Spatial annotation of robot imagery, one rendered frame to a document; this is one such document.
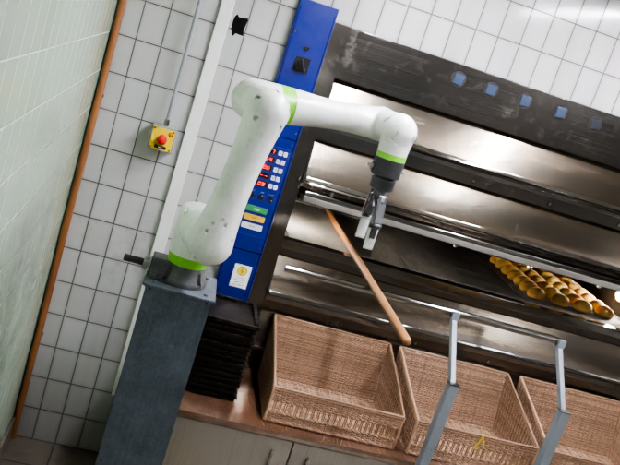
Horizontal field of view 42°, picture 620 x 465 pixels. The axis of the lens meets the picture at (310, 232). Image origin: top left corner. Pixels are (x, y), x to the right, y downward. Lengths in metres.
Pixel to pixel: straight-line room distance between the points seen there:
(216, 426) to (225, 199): 1.18
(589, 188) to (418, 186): 0.77
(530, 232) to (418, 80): 0.85
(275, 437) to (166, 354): 0.84
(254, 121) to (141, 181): 1.26
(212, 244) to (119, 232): 1.25
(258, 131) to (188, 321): 0.63
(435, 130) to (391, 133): 1.09
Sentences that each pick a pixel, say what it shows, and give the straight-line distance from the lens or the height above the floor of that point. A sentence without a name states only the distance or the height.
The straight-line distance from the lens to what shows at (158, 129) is 3.27.
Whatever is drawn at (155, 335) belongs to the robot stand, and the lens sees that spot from 2.47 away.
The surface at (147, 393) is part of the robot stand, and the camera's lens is 2.55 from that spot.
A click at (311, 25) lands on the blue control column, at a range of 3.30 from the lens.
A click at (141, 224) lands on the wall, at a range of 3.43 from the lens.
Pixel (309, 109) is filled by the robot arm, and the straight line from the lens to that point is 2.41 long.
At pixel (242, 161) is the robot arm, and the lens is 2.21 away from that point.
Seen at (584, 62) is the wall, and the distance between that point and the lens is 3.67.
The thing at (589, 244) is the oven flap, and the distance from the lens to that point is 3.85.
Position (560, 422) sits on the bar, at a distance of 3.40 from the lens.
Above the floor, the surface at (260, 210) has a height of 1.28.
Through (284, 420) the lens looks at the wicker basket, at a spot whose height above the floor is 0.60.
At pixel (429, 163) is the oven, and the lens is 3.49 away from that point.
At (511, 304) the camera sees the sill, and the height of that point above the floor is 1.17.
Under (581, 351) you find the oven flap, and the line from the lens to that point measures 4.04.
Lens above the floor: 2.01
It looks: 13 degrees down
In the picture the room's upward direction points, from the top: 18 degrees clockwise
